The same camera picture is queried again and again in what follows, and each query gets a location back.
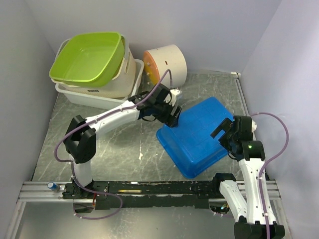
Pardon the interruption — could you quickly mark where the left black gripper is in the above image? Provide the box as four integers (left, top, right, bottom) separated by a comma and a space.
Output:
153, 99, 183, 128

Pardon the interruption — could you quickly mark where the blue plastic tub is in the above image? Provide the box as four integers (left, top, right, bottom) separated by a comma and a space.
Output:
156, 97, 233, 179

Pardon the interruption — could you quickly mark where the cream perforated basket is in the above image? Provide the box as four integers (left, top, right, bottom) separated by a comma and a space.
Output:
52, 36, 136, 99

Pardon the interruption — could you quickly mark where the green plastic basin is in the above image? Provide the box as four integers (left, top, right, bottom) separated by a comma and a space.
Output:
49, 32, 125, 87

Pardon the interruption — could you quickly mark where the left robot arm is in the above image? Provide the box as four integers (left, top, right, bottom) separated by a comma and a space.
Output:
63, 84, 181, 199

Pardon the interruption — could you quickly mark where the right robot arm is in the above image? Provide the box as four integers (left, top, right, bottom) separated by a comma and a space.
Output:
211, 116, 286, 239

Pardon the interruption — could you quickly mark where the cream cylinder orange-faced drawer unit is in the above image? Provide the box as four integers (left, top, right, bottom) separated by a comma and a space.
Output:
143, 44, 187, 89

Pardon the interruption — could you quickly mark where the white plastic tray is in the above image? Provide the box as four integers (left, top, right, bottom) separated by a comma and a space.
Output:
55, 59, 144, 110

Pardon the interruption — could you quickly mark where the small blue capacitor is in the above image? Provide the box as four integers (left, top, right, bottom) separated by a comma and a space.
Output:
47, 182, 60, 192

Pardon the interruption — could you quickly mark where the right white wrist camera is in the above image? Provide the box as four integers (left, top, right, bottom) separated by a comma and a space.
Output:
251, 120, 257, 132

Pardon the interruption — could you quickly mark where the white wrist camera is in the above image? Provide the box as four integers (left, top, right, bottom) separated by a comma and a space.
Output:
251, 120, 257, 132
170, 89, 183, 104

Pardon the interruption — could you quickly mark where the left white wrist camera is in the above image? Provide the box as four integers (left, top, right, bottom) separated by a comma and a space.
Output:
170, 89, 183, 104

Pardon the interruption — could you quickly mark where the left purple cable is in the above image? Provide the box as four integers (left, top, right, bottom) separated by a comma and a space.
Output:
54, 69, 174, 220

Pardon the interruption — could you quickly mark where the purple cable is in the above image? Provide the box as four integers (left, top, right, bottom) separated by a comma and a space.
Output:
220, 112, 290, 239
54, 69, 174, 220

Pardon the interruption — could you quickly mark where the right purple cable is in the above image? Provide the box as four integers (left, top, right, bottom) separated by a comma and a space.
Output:
220, 112, 290, 239

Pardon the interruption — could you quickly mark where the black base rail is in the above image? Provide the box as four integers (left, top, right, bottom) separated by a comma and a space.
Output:
62, 180, 230, 214

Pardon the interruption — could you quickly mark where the aluminium extrusion rail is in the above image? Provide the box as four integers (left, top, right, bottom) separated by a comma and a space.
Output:
17, 181, 282, 202

